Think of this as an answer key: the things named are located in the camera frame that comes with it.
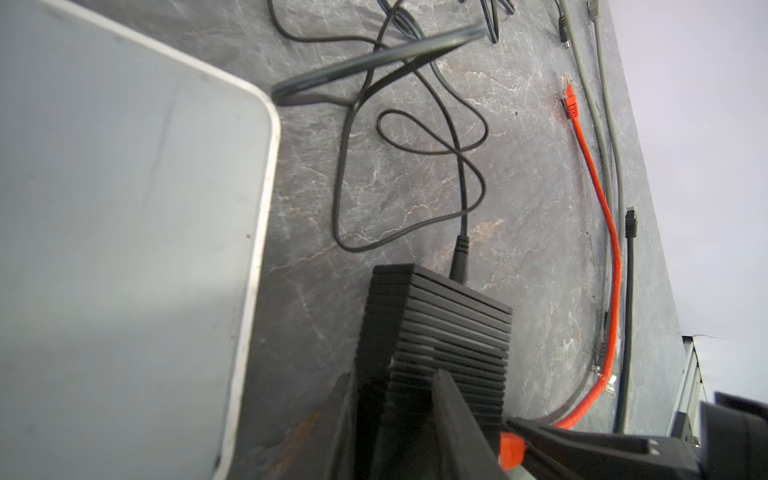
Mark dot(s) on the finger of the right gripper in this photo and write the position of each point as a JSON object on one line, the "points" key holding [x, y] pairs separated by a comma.
{"points": [[548, 452]]}

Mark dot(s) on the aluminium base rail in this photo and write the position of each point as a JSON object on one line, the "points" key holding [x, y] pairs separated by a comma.
{"points": [[685, 422]]}

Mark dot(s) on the black ribbed network switch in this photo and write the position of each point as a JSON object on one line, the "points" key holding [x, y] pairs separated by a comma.
{"points": [[417, 322]]}

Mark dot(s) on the white network switch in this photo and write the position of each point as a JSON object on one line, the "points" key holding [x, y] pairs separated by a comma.
{"points": [[136, 183]]}

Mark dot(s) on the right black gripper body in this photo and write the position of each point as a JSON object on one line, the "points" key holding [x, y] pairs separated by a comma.
{"points": [[734, 438]]}

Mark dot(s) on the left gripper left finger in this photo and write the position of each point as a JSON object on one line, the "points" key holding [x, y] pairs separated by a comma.
{"points": [[329, 450]]}

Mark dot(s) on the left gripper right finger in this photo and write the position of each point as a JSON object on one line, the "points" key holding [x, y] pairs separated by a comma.
{"points": [[463, 449]]}

